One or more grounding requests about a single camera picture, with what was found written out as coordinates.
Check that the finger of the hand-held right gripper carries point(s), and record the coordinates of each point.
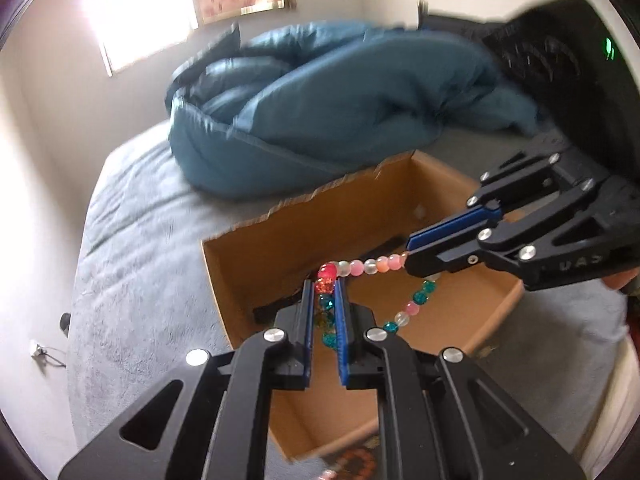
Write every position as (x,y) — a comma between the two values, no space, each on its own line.
(450,227)
(450,257)

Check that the white cloth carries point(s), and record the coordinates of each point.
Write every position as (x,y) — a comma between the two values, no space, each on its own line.
(617,390)

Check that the white wall outlet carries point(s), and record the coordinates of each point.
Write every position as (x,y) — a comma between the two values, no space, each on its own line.
(36,348)

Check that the bright window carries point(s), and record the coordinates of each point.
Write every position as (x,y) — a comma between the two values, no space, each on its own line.
(125,10)

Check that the blue comforter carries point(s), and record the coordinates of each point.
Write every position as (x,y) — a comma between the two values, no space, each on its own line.
(325,110)

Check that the grey fleece bed blanket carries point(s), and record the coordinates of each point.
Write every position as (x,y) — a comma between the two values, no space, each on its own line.
(140,260)

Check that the small dark object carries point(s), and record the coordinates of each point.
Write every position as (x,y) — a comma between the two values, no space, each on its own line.
(65,323)

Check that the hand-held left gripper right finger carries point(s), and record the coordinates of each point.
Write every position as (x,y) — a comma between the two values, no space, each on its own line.
(341,332)

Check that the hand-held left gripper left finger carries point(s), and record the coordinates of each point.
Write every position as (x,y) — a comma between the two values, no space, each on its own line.
(309,332)

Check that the brown cardboard box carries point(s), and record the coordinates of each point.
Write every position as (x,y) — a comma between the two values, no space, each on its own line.
(250,260)

